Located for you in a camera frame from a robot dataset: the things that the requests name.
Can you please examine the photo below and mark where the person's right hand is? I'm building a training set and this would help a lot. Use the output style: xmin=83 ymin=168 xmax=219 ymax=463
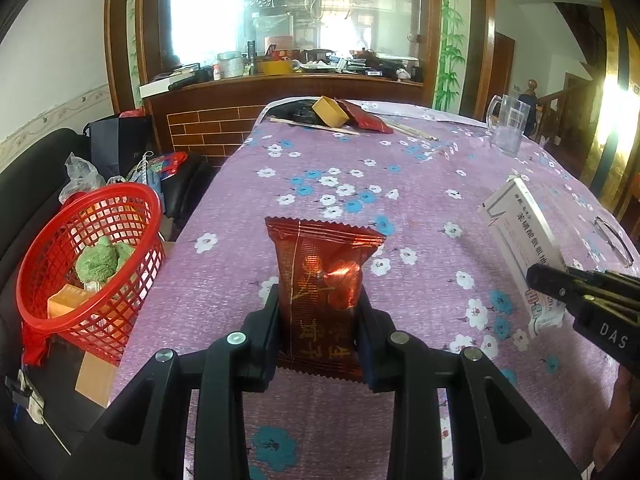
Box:
xmin=592 ymin=365 xmax=634 ymax=472

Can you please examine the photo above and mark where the yellow box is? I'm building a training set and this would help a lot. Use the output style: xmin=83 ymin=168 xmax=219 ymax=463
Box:
xmin=311 ymin=96 xmax=349 ymax=128

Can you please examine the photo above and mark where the white medicine box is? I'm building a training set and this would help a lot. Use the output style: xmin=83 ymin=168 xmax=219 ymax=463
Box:
xmin=478 ymin=176 xmax=566 ymax=338

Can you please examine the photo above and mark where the purple floral tablecloth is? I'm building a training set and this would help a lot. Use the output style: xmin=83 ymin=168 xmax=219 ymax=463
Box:
xmin=115 ymin=103 xmax=639 ymax=479

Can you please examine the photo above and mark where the red cloth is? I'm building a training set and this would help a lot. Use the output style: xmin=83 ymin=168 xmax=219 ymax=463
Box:
xmin=21 ymin=321 xmax=51 ymax=367

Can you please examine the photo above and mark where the red plastic basket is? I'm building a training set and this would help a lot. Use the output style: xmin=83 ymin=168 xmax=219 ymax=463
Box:
xmin=15 ymin=183 xmax=165 ymax=366

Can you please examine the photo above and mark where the wooden chopstick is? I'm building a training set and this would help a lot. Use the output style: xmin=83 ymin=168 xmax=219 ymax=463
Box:
xmin=268 ymin=117 xmax=361 ymax=136

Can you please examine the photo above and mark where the black leather sofa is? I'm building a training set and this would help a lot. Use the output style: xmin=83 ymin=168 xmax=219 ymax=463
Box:
xmin=1 ymin=129 xmax=215 ymax=479

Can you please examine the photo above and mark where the orange box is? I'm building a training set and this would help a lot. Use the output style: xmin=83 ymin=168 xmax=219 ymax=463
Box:
xmin=47 ymin=284 xmax=94 ymax=318

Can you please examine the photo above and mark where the cardboard box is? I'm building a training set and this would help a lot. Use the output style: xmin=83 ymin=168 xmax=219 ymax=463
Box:
xmin=72 ymin=238 xmax=177 ymax=409

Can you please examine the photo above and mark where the dark red snack packet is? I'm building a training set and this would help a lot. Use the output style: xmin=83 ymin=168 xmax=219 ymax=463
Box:
xmin=265 ymin=217 xmax=386 ymax=382

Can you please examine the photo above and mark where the dark blue paper bag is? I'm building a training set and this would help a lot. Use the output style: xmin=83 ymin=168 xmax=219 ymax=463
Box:
xmin=82 ymin=116 xmax=153 ymax=180

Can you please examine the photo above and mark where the green knitted cloth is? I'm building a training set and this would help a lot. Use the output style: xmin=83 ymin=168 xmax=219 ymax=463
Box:
xmin=75 ymin=236 xmax=134 ymax=285

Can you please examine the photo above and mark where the wooden brick counter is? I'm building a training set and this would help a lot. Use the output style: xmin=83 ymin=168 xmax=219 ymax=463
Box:
xmin=139 ymin=62 xmax=426 ymax=166

